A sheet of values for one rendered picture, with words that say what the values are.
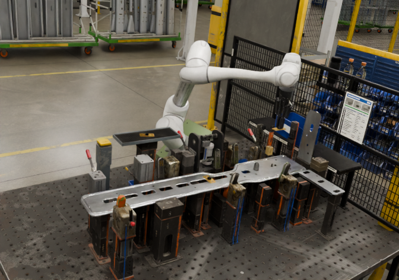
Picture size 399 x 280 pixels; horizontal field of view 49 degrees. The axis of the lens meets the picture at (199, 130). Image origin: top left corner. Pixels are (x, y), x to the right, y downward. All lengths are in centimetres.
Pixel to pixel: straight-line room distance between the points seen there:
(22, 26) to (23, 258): 700
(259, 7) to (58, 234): 347
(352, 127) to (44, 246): 196
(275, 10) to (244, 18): 48
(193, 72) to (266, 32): 249
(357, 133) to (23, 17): 715
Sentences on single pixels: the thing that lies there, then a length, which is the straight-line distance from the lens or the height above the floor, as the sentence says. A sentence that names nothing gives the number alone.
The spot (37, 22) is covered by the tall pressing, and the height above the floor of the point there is 57.
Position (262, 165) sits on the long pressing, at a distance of 272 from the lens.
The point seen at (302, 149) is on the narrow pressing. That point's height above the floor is 106.
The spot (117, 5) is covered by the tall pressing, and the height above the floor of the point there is 92.
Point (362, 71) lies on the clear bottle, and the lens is 301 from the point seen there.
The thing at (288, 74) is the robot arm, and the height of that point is 164.
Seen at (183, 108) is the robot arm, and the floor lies 113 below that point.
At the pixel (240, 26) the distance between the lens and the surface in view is 531.
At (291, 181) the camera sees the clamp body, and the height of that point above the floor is 104.
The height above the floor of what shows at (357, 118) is 130.
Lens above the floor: 216
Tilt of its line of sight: 22 degrees down
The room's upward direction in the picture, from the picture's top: 7 degrees clockwise
